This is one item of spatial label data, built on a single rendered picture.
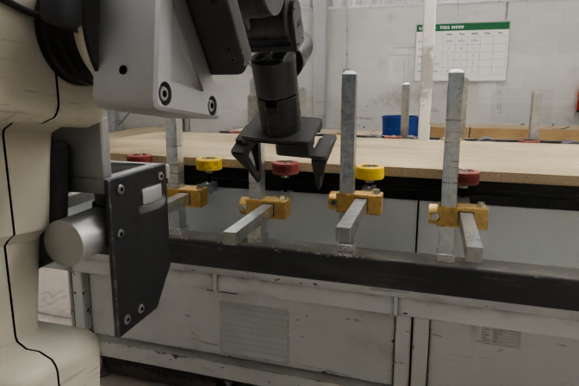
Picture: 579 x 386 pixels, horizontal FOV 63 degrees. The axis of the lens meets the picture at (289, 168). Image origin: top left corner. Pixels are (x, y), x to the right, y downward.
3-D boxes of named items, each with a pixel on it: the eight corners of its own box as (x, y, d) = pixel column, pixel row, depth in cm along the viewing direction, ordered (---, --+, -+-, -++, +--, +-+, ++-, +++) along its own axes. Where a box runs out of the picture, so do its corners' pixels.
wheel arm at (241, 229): (236, 249, 103) (236, 230, 102) (222, 248, 104) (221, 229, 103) (292, 202, 144) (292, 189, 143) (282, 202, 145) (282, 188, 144)
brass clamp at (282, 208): (284, 221, 126) (284, 202, 125) (238, 216, 130) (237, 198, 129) (291, 214, 132) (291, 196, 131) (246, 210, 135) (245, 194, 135)
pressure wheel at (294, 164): (271, 195, 146) (271, 158, 144) (297, 194, 147) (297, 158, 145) (272, 201, 138) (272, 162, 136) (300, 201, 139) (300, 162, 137)
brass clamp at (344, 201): (380, 216, 118) (381, 196, 117) (327, 212, 122) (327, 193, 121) (382, 209, 124) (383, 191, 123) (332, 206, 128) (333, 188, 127)
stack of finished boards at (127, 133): (180, 136, 920) (180, 127, 917) (101, 153, 691) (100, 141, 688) (146, 135, 940) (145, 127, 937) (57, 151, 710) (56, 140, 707)
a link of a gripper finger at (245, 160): (254, 165, 77) (245, 115, 71) (295, 171, 74) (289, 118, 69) (237, 191, 72) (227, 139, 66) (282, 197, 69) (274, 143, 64)
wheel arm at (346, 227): (351, 246, 96) (351, 226, 95) (334, 245, 97) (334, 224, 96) (376, 197, 137) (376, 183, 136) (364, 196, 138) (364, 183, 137)
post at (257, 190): (261, 267, 132) (259, 92, 123) (250, 265, 133) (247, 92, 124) (265, 262, 135) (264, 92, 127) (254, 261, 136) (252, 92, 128)
